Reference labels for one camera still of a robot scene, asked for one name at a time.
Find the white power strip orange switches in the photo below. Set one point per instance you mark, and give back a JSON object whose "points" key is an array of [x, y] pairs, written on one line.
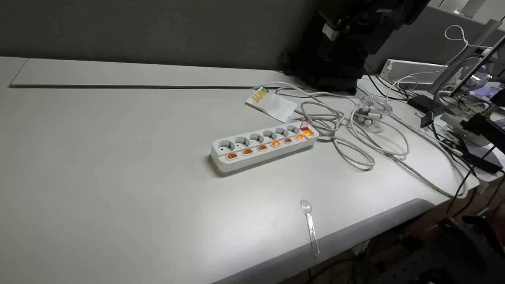
{"points": [[253, 152]]}

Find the metal monitor stand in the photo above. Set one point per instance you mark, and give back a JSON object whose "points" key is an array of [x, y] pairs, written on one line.
{"points": [[447, 80]]}

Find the white plug connector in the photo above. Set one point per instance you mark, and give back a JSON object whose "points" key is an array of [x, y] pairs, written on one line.
{"points": [[367, 119]]}

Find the white paper tag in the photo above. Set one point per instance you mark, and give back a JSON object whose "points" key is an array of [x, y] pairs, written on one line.
{"points": [[277, 108]]}

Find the monitor with purple screen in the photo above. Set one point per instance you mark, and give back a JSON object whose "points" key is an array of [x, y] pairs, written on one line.
{"points": [[493, 89]]}

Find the white rectangular tray box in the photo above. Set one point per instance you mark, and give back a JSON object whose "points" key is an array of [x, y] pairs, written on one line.
{"points": [[411, 72]]}

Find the black flat device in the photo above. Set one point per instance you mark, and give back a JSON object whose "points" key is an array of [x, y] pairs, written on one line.
{"points": [[487, 129]]}

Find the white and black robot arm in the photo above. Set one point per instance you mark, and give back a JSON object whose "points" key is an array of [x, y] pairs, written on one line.
{"points": [[341, 48]]}

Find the clear plastic spoon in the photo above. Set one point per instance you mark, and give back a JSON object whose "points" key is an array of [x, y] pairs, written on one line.
{"points": [[305, 206]]}

